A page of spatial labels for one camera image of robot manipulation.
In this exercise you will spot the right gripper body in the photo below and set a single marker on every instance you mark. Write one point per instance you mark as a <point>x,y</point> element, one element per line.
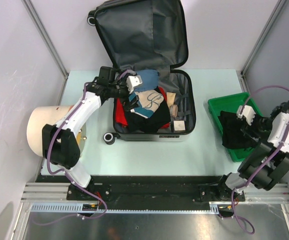
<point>259,126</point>

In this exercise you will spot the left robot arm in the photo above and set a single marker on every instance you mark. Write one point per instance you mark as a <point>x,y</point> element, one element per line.
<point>94,94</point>

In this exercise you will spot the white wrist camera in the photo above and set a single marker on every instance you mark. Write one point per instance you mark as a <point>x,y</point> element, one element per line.
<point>132,82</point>
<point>246,112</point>

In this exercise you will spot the white square box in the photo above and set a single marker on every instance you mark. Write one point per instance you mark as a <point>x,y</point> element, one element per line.
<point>179,125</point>

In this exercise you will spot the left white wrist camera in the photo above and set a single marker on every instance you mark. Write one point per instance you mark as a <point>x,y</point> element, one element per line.
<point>132,82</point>

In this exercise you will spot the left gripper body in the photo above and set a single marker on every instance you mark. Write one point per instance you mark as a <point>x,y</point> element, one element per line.
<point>121,91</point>

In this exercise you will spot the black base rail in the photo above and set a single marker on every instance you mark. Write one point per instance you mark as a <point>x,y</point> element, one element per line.
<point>149,194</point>

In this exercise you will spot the blue cloth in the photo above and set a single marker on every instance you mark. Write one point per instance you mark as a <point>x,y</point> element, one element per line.
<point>150,78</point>

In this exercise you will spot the beige wooden block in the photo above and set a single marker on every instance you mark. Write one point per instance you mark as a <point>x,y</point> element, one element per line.
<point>170,99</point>

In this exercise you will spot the white black space suitcase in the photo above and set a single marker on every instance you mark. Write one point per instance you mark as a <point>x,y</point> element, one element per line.
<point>149,34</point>

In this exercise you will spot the red cloth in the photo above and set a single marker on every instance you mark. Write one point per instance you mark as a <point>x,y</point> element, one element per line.
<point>119,115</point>

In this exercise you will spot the teal cream sock towel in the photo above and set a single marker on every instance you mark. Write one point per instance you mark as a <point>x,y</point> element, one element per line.
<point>147,102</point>

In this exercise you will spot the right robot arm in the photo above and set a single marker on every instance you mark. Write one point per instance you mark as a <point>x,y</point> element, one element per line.
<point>268,140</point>

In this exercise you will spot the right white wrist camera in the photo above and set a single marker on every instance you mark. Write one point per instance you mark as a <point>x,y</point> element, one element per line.
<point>246,112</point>

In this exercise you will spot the beige drum with orange lid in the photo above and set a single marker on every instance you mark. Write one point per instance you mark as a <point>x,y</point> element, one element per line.
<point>48,122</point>

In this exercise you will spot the black clothing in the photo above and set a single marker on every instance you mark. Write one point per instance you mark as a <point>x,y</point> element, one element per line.
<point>232,136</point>

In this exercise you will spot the round wooden disc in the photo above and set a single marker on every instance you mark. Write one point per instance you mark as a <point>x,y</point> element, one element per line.
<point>173,110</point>

